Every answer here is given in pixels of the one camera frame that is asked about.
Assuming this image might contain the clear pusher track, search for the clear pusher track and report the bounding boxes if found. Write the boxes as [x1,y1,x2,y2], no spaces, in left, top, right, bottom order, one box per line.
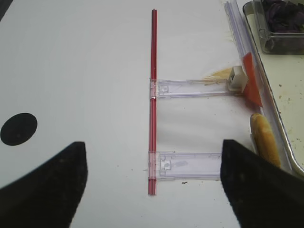
[148,152,222,180]
[150,79,242,99]

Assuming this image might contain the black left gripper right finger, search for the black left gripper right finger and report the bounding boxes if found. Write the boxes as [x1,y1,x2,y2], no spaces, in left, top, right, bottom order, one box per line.
[220,140,304,228]

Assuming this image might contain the metal baking tray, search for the metal baking tray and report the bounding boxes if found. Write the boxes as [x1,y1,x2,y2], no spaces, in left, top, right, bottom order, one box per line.
[243,1,304,175]

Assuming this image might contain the tomato slice in left dispenser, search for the tomato slice in left dispenser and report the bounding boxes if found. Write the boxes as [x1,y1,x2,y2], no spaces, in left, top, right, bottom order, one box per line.
[242,52,263,107]

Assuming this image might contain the clear lower pusher track left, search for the clear lower pusher track left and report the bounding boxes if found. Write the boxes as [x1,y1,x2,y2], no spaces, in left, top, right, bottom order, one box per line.
[148,152,222,180]

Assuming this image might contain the red rail strip left side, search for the red rail strip left side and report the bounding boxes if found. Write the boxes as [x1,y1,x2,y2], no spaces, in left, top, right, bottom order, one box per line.
[148,9,157,196]

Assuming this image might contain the clear plastic lettuce container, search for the clear plastic lettuce container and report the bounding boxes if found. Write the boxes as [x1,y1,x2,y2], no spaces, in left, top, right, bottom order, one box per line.
[252,0,304,55]

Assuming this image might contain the bottom bun half in dispenser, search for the bottom bun half in dispenser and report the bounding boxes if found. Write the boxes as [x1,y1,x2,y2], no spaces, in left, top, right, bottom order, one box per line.
[250,113,281,168]

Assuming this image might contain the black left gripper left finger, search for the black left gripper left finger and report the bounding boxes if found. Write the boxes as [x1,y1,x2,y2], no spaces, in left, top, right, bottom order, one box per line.
[0,142,88,228]

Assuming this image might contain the clear upper pusher track left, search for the clear upper pusher track left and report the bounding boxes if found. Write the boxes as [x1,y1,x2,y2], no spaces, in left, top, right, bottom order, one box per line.
[150,79,242,99]

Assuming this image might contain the white pusher block left upper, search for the white pusher block left upper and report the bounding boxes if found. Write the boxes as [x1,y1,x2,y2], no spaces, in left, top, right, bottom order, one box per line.
[227,66,248,94]

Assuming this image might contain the purple lettuce leaves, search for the purple lettuce leaves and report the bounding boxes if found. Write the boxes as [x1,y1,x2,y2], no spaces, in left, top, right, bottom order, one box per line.
[262,0,304,33]

